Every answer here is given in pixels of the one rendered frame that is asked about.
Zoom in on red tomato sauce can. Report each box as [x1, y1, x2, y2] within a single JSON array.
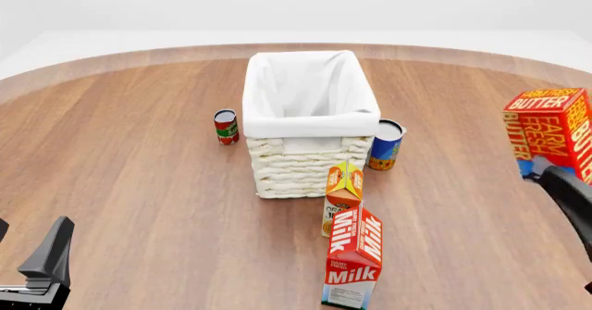
[[213, 107, 241, 146]]

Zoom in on white woven basket with liner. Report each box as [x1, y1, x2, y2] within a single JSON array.
[[241, 49, 382, 200]]

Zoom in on orange juice carton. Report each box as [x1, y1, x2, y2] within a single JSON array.
[[320, 160, 365, 239]]

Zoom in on red and white milk carton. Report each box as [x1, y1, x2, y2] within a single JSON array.
[[320, 200, 385, 310]]

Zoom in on small grey plate on stalk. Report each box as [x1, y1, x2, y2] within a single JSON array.
[[530, 155, 555, 173]]

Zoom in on blue tin with orange print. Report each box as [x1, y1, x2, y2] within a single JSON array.
[[365, 118, 409, 172]]

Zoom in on red and yellow butter box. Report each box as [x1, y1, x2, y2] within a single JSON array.
[[501, 87, 592, 187]]

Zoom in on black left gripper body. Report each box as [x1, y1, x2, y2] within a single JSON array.
[[0, 277, 71, 310]]

